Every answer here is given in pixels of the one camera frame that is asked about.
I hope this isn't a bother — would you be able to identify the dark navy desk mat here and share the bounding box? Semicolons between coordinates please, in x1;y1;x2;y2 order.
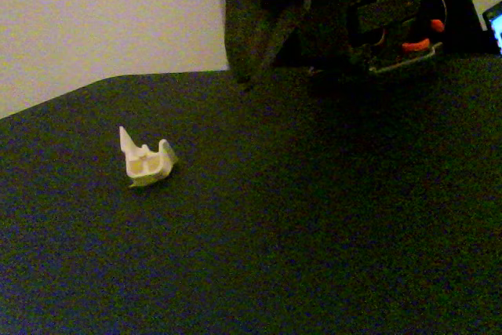
0;52;502;335

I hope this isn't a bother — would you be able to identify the white plastic printed part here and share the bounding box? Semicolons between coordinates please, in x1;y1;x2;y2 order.
118;126;180;189

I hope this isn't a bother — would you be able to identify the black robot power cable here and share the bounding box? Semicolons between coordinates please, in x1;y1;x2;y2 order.
425;0;449;24

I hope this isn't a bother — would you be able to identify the laptop with lit screen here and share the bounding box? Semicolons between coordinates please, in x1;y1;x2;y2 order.
482;1;502;56

